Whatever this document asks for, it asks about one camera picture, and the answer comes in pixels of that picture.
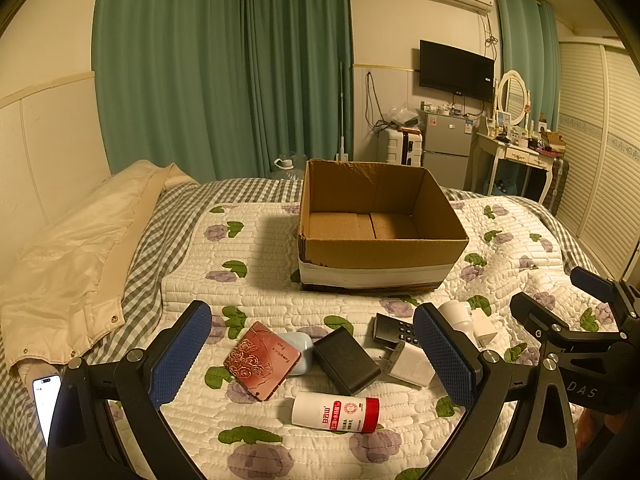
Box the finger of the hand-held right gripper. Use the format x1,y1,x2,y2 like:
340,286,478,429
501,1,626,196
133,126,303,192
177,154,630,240
570,266,640,320
510,291,626,361

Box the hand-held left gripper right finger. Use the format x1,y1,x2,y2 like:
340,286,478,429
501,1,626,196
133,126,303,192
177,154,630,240
413,302,579,480

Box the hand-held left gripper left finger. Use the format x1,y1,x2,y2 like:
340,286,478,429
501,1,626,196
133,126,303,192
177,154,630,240
46,300,213,480

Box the white charger plug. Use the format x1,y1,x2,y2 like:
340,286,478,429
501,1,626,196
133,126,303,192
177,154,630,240
378,342,437,388

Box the white roll-on bottle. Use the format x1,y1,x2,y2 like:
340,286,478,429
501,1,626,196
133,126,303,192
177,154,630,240
439,300,475,333

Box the black remote control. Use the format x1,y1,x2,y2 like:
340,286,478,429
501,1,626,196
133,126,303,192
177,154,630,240
371,313,418,356

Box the black rectangular box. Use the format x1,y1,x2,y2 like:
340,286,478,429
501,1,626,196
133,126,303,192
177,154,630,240
312,328,383,396

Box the light blue earbud case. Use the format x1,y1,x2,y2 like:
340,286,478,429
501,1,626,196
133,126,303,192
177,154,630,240
276,332,315,377

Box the cardboard box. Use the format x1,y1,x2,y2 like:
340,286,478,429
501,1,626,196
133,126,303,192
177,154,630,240
297,159,470,292

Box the white bottle with red cap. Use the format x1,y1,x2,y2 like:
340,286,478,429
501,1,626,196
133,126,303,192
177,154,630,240
291,391,381,433

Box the floral quilted blanket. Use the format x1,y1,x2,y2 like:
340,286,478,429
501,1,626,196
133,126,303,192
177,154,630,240
107,195,621,480

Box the dark suitcase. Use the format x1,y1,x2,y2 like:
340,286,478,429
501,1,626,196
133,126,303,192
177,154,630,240
542,156,571,213

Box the white louvered wardrobe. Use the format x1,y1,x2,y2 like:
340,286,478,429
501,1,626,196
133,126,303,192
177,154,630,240
555,37,640,281

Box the cream jacket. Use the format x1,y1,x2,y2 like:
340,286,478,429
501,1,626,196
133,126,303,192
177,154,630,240
0,160,201,378

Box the smartphone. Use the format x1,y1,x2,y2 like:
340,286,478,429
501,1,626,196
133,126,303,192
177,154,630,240
32,374,63,446

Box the white dressing table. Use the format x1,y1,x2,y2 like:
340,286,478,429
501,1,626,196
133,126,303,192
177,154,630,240
462,132,556,202

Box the clutter of toiletries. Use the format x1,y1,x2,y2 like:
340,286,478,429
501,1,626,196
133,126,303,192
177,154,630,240
482,112,568,156

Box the silver small fridge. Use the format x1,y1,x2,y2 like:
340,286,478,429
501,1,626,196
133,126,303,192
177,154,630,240
422,110,476,192

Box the white oval mirror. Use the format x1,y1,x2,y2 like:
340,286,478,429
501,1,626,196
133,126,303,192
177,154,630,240
495,70,532,128

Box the white suitcase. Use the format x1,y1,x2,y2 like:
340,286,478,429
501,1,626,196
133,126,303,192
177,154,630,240
378,127,426,167

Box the clear water jug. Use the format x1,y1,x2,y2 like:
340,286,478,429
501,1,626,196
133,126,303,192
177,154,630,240
274,152,307,179

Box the green curtain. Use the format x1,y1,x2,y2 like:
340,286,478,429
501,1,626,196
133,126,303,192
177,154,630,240
492,0,562,131
92,0,253,181
242,0,355,178

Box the clear plastic bag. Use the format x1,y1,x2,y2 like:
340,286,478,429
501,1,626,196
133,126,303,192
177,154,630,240
387,105,422,131

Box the white pole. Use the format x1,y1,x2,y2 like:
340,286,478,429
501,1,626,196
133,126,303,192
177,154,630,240
339,61,350,162

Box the black wall television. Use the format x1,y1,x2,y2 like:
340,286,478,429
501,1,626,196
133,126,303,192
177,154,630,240
419,40,496,103

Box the hanging wall cables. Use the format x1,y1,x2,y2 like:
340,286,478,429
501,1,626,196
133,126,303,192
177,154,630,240
364,72,388,135

